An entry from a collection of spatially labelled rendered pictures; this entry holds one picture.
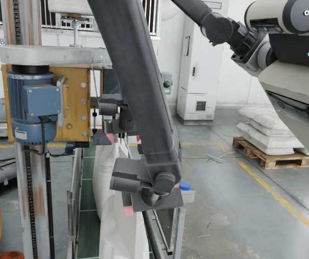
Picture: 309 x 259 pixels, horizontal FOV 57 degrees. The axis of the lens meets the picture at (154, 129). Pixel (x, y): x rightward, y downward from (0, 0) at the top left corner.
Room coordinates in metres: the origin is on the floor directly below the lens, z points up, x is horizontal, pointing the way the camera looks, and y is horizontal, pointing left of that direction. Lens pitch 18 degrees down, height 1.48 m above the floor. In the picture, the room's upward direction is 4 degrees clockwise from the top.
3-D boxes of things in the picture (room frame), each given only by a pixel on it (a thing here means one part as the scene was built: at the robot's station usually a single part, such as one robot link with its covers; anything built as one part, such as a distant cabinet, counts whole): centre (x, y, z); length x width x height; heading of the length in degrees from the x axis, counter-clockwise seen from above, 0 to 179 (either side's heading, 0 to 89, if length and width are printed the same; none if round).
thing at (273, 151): (3.67, -1.53, 0.20); 0.66 x 0.44 x 0.12; 13
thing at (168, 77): (1.26, -0.03, 1.29); 0.08 x 0.05 x 0.09; 13
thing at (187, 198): (1.15, -0.15, 0.81); 0.08 x 0.08 x 0.06; 13
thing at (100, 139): (1.18, 0.23, 1.04); 0.08 x 0.06 x 0.05; 103
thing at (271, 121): (3.49, -1.64, 0.56); 0.66 x 0.42 x 0.15; 103
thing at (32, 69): (0.98, 0.44, 1.35); 0.12 x 0.12 x 0.04
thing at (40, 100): (0.90, 0.37, 1.25); 0.10 x 0.08 x 0.12; 128
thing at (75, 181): (1.71, 0.50, 0.54); 1.05 x 0.02 x 0.41; 13
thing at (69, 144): (2.75, 0.84, 0.35); 0.30 x 0.15 x 0.15; 13
